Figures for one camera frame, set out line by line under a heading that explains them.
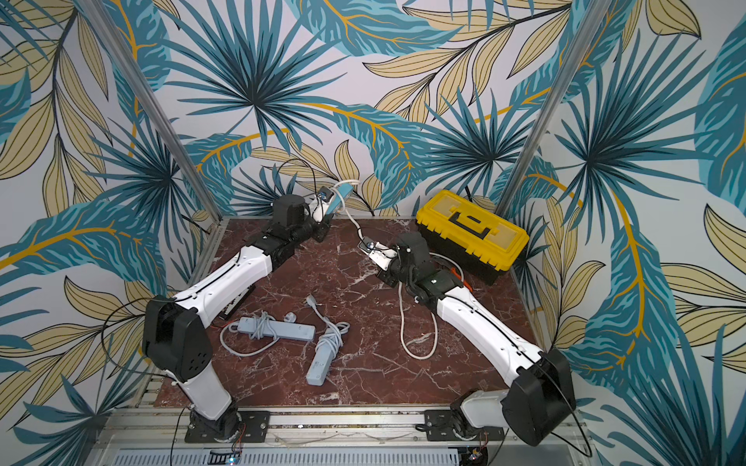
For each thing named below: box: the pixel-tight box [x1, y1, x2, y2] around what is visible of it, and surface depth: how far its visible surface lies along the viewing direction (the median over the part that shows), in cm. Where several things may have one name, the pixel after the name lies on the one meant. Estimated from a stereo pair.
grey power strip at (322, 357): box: [305, 328, 335, 387], surface depth 80 cm
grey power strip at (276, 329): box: [237, 316, 316, 342], surface depth 88 cm
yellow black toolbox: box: [414, 189, 530, 286], surface depth 97 cm
